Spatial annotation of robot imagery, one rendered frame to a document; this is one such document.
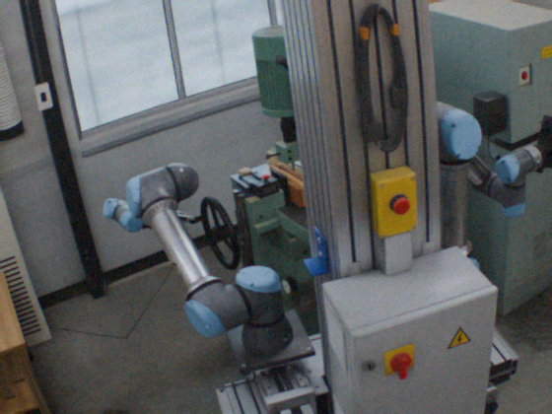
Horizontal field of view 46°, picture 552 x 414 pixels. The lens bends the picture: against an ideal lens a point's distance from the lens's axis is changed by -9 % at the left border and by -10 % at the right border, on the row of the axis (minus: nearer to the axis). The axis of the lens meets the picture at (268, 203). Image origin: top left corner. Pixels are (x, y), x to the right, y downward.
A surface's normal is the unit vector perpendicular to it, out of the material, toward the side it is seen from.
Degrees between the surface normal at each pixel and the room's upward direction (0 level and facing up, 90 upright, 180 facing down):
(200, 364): 0
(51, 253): 90
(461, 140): 82
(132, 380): 0
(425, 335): 90
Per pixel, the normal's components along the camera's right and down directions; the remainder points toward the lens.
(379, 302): -0.13, -0.88
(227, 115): 0.49, 0.35
